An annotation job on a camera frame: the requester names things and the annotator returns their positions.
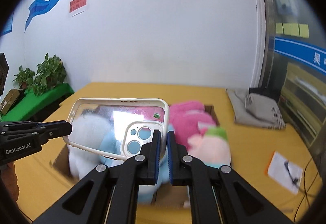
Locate white plush toy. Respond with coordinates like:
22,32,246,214
68,112,112,180

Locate blue plush toy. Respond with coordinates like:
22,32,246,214
99,124,174,205

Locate clear white phone case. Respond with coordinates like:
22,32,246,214
63,98,169,161

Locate pink and teal plush toy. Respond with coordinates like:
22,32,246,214
187,126,231,168

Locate pink bear plush toy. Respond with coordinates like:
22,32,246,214
168,101,218,149

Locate person's left hand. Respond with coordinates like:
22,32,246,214
1,162,20,209

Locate green covered side table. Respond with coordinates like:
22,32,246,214
1,83,74,121

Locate small cardboard box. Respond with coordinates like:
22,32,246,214
1,89,20,115

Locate brown cardboard box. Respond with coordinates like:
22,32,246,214
53,99,223,215

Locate green potted plant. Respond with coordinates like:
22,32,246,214
32,53,67,96

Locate white paper packet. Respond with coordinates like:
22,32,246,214
265,151,303,195

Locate grey cloth bag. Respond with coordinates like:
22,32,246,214
225,89,286,130

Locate yellow metal rack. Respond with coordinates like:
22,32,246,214
279,62,325,148

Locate yellow sticky notes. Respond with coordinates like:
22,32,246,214
275,22,309,39

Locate black cable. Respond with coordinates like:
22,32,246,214
283,157,324,223

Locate red wall notice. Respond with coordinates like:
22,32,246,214
68,0,89,17

